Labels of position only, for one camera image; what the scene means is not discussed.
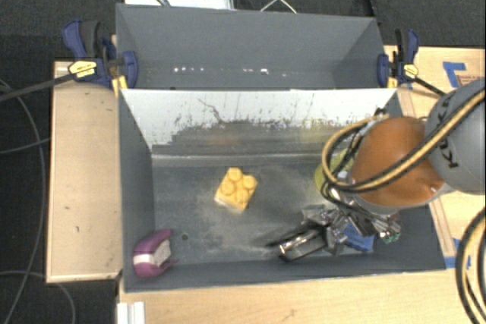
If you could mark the yellow-green round thing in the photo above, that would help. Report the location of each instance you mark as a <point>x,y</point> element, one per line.
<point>319,175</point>

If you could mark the blue flat thing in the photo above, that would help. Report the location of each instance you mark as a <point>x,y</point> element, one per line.
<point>358,241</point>

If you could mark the pale wood flat board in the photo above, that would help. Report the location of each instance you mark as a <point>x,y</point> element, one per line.
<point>85,170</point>

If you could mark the grey metal bin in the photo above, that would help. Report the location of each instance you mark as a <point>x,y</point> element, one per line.
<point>235,49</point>

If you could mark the yellow toy building brick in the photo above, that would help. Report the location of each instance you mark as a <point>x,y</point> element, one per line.
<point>236,189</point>

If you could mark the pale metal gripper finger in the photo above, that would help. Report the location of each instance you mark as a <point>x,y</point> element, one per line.
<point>300,232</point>
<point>302,248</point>

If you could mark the purple and white toy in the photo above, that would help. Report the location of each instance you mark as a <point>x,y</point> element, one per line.
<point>150,252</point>

